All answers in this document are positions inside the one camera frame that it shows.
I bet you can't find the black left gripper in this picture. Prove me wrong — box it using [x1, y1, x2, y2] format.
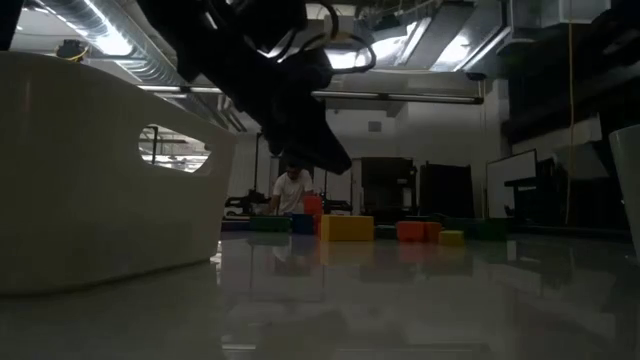
[218, 48, 354, 176]

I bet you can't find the small blue brick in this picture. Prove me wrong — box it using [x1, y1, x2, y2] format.
[291, 213, 315, 236]

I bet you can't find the yellow long block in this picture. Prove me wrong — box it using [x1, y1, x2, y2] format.
[438, 229, 466, 247]
[320, 214, 376, 243]

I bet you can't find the orange red studded brick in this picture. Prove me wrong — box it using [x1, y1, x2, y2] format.
[396, 221, 426, 244]

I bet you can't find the person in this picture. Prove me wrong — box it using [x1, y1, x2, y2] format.
[267, 164, 316, 217]

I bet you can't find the black cabinet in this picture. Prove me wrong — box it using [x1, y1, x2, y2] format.
[359, 157, 418, 221]
[418, 162, 475, 220]

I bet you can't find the green studded brick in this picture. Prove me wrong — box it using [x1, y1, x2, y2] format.
[249, 215, 292, 233]

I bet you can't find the whiteboard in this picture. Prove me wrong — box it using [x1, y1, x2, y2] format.
[485, 148, 539, 220]

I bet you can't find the white plastic bin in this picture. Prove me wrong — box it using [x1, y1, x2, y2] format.
[0, 51, 238, 296]
[608, 123, 640, 259]

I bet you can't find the silver ventilation duct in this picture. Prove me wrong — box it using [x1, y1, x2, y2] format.
[29, 0, 191, 86]

